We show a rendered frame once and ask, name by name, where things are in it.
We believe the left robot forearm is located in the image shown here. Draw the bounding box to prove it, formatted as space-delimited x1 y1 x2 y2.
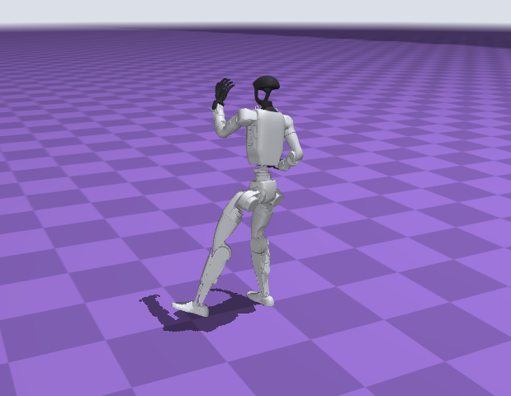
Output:
211 103 226 134

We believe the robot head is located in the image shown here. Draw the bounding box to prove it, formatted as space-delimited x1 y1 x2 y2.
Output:
253 76 280 112

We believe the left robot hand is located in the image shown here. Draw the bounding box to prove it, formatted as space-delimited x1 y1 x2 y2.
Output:
212 78 235 110

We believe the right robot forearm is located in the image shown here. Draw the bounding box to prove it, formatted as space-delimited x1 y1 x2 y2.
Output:
275 155 300 172

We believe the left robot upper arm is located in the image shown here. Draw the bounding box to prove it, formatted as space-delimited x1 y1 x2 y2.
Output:
217 108 257 138

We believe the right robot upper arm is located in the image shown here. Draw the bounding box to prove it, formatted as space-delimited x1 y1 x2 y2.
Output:
284 115 304 162

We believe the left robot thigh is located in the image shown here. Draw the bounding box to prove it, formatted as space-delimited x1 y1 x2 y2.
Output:
213 188 261 261

